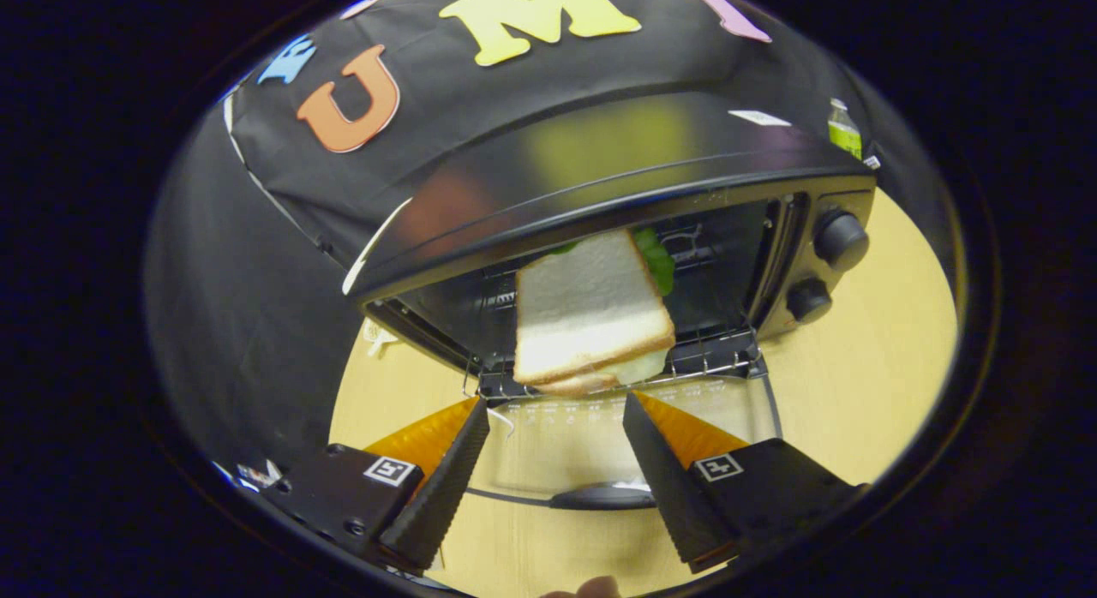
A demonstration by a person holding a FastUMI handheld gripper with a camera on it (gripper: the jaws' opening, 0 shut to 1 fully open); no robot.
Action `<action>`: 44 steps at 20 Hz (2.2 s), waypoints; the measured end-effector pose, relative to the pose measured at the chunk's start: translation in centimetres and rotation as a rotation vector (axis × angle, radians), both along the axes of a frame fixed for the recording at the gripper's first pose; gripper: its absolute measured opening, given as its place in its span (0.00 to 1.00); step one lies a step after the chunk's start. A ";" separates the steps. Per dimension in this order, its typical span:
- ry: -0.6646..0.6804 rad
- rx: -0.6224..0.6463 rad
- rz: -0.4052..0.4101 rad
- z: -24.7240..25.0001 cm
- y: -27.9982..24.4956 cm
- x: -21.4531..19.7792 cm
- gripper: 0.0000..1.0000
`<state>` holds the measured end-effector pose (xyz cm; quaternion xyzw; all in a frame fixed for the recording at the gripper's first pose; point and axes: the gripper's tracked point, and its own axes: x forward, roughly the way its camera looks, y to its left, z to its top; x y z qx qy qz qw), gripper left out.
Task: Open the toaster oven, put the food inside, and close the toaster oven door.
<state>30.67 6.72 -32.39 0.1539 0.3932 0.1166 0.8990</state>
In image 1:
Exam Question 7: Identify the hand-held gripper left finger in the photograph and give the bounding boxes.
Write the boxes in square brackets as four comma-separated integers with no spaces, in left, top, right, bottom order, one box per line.
[261,398,491,575]

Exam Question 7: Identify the black backdrop cloth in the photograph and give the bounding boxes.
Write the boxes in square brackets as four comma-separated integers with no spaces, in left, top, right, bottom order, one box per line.
[144,0,961,487]

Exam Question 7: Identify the white bread sandwich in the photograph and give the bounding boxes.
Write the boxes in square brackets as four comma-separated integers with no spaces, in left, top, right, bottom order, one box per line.
[513,226,678,398]

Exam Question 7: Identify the green label plastic bottle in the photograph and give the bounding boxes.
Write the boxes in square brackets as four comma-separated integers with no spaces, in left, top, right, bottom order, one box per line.
[827,99,863,160]

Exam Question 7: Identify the black toaster oven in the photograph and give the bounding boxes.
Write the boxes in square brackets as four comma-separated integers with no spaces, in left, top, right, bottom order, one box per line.
[347,91,879,511]

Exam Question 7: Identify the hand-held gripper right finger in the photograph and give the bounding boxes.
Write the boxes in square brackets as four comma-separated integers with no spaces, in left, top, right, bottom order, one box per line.
[622,391,868,575]

